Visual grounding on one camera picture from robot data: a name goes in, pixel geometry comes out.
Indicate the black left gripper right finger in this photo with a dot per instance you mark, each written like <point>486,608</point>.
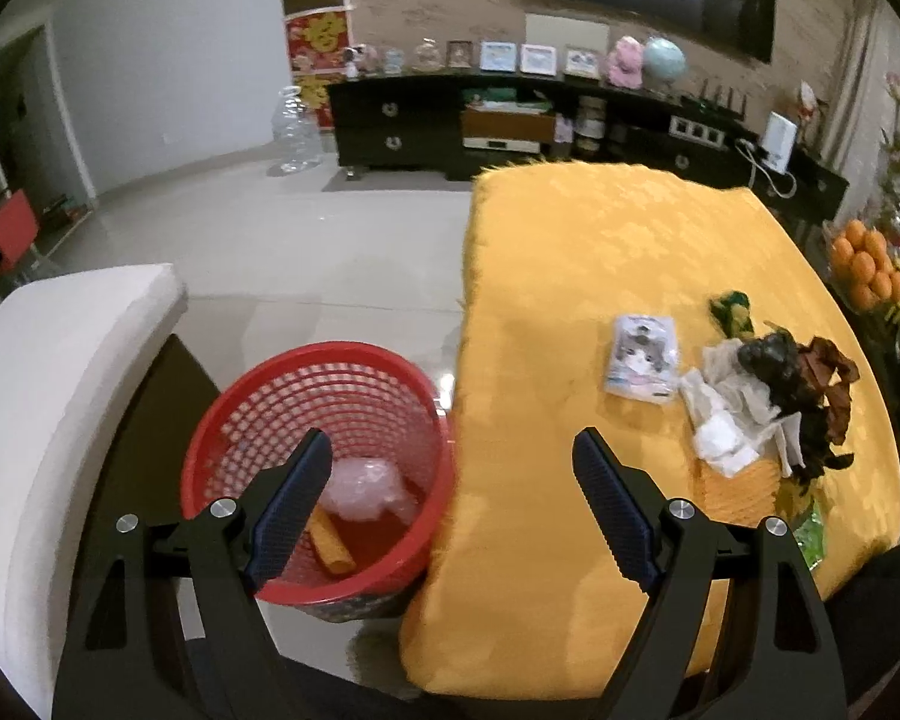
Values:
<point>776,656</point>

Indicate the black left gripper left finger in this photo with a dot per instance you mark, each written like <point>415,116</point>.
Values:
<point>124,655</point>

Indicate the white tissue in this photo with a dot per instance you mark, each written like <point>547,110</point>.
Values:
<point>733,422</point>

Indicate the black plastic bag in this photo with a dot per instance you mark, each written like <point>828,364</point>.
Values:
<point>773,360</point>

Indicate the brown dried leaf wrapper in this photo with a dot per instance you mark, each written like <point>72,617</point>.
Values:
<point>827,375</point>

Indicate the cat print snack packet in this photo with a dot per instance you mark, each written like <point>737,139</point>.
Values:
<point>643,363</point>

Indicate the dark green wrapper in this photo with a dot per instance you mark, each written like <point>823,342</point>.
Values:
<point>732,312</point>

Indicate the green snack packet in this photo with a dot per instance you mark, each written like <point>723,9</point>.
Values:
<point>810,533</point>

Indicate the orange foam fruit net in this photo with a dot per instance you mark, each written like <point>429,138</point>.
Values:
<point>746,499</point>

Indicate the orange foam tube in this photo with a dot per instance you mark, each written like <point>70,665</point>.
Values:
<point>328,545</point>

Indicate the white bubble wrap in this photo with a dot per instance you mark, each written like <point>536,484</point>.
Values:
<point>365,489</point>

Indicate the white cushioned seat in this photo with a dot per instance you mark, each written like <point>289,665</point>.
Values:
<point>73,350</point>

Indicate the red plastic mesh basket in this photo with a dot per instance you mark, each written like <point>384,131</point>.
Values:
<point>370,403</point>

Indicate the bowl of oranges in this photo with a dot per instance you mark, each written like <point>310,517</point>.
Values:
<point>865,268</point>

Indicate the red chair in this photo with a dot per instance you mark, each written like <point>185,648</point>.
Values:
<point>18,231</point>

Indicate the white router box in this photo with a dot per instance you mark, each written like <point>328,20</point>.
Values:
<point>777,143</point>

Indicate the clear large water bottle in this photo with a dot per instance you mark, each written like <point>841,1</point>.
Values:
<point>295,130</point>

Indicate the pink plush toy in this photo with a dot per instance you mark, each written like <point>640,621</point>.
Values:
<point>625,63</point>

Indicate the black tv cabinet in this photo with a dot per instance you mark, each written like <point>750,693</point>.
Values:
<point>460,124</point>

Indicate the light blue globe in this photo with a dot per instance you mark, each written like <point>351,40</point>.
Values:
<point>664,61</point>

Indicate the red festive poster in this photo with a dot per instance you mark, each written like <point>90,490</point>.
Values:
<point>316,40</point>

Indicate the white picture frame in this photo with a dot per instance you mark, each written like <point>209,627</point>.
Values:
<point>538,60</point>
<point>498,57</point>

